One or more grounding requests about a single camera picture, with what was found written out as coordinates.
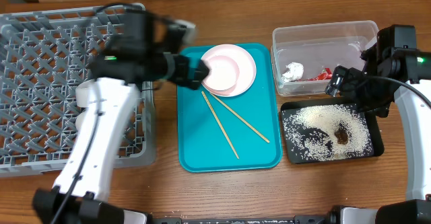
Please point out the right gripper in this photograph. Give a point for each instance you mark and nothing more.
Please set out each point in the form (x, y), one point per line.
(349, 78)

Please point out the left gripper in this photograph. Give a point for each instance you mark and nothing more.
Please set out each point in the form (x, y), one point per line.
(184, 71)

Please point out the wooden chopstick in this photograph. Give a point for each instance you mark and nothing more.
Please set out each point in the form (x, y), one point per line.
(240, 118)
(219, 124)

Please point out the red snack wrapper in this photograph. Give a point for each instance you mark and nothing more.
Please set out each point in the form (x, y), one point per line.
(325, 74)

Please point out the small pink bowl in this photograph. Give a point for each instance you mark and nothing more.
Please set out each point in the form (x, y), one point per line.
(223, 73)

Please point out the food scraps and rice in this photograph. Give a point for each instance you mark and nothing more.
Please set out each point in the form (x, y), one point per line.
(330, 133)

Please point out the large white plate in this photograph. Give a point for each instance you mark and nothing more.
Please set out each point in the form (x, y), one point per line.
(246, 64)

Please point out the white tissue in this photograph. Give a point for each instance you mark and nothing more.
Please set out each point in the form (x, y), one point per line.
(294, 72)

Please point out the white paper cup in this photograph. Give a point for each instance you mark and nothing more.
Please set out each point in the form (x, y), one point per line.
(79, 120)

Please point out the grey metal bowl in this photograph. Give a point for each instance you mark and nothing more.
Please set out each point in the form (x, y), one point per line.
(84, 94)

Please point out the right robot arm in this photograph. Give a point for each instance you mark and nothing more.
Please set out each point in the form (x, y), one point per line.
(400, 76)

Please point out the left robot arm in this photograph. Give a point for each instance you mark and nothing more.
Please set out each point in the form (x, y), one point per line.
(146, 50)

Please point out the black food waste tray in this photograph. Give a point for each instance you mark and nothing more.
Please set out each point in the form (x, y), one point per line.
(377, 140)

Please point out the clear plastic waste bin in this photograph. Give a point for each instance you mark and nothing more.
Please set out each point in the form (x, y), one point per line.
(318, 46)

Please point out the teal serving tray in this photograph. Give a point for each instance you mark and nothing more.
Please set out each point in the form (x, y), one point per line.
(201, 145)

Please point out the grey plastic dish rack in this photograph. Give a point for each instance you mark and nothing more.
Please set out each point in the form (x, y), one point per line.
(44, 57)

